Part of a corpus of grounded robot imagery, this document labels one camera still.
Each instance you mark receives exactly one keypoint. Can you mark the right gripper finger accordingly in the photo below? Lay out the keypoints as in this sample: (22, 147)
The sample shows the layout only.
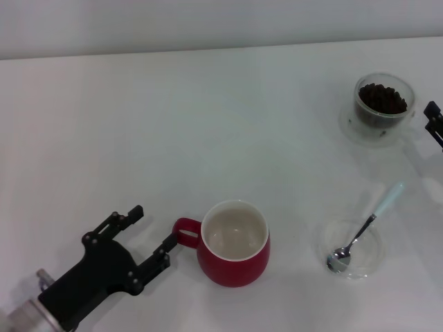
(436, 128)

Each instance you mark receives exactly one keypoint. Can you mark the clear glass cup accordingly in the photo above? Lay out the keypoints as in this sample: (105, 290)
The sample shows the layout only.
(358, 103)

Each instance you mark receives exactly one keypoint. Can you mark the clear shallow glass dish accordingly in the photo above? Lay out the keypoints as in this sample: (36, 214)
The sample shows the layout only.
(372, 249)

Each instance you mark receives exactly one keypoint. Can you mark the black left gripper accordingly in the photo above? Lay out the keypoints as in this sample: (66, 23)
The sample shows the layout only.
(97, 273)

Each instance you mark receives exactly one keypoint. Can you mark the clear glass saucer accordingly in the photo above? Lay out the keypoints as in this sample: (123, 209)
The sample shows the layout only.
(367, 140)

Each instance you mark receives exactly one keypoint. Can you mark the red ceramic mug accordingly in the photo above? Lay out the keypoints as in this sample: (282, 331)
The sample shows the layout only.
(235, 269)

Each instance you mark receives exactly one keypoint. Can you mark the coffee bean pile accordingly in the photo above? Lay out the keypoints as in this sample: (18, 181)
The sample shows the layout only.
(382, 98)

